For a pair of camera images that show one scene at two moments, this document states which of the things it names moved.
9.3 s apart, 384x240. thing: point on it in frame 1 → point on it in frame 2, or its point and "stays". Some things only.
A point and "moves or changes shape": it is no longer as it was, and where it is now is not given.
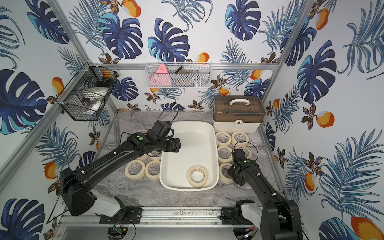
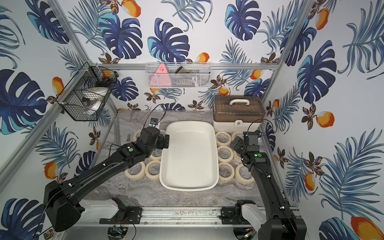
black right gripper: x=229 y=172 → x=237 y=147
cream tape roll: x=239 y=136 stays
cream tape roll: x=135 y=170 stays
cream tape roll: x=223 y=138 stays
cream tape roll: x=224 y=154 stays
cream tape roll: x=197 y=176 moves or changes shape
